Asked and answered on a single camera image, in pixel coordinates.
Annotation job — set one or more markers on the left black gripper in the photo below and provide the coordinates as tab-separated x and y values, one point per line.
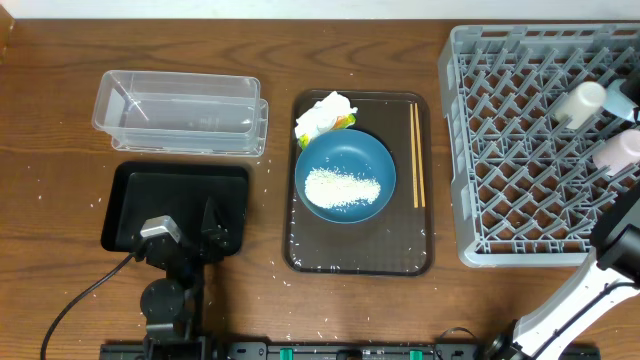
223	244

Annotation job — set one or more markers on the white green cup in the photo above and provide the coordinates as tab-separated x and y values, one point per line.
580	104

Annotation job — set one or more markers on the pink cup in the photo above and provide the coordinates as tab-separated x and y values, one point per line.
618	152

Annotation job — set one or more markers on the dark blue plate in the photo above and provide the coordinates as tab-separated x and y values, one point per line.
348	152

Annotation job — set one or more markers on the wooden chopstick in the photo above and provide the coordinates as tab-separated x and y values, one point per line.
413	157
419	155

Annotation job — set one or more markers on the light blue bowl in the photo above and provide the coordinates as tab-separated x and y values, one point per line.
617	104

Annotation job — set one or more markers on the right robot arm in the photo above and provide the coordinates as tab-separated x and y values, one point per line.
609	274

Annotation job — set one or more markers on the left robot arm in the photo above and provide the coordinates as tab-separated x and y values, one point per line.
173	305

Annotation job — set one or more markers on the grey dishwasher rack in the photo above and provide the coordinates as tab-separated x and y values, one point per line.
525	191

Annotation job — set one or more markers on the black plastic bin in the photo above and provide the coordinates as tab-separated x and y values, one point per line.
144	190

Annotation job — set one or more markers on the clear plastic bin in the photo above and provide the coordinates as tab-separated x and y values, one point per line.
182	113

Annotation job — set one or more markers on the pile of white rice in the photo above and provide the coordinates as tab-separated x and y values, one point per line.
330	189

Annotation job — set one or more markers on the brown serving tray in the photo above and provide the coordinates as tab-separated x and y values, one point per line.
398	241

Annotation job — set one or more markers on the crumpled white tissue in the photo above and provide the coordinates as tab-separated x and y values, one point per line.
323	115

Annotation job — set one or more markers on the green yellow snack wrapper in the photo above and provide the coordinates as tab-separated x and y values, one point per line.
342	122

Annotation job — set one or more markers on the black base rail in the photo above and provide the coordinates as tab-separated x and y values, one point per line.
263	351

